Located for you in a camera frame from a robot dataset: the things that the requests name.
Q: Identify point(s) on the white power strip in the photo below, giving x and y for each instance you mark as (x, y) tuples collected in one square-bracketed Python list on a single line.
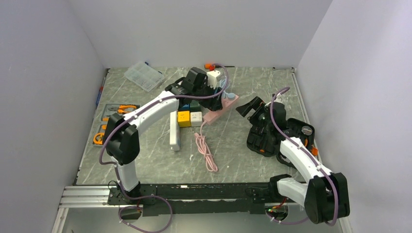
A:
[(174, 132)]

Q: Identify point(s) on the orange handled screwdriver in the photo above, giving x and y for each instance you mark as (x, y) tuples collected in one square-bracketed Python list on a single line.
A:
[(211, 67)]

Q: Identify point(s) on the light blue power strip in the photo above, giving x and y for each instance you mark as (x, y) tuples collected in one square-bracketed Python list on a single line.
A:
[(226, 95)]

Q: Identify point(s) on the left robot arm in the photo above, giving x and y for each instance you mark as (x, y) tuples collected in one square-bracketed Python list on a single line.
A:
[(121, 138)]

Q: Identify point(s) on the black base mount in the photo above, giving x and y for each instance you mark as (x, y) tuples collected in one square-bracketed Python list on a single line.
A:
[(202, 198)]

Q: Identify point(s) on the white cube socket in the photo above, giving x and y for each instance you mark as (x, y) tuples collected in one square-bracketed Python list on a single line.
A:
[(196, 119)]

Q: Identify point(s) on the blue cube socket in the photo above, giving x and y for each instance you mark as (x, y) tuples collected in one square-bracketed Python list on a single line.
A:
[(185, 107)]

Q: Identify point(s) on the black tool case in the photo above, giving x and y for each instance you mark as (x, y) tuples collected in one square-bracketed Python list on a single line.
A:
[(266, 140)]

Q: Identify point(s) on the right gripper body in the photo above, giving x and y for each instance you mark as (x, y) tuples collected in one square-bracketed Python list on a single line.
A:
[(260, 120)]

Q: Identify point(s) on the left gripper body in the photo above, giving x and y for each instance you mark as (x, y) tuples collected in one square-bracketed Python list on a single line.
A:
[(206, 90)]

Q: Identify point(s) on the yellow cube socket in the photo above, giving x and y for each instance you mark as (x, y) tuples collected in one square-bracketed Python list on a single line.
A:
[(183, 119)]

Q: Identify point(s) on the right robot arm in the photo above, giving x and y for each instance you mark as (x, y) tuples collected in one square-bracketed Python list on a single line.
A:
[(323, 194)]

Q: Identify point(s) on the blue red pen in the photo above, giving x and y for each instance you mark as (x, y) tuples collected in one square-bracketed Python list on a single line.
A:
[(100, 92)]

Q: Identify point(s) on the dark green cube socket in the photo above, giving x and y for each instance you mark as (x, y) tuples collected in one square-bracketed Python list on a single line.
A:
[(195, 106)]

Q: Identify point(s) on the clear plastic organizer box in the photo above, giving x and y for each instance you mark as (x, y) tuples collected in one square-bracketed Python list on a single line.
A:
[(144, 76)]

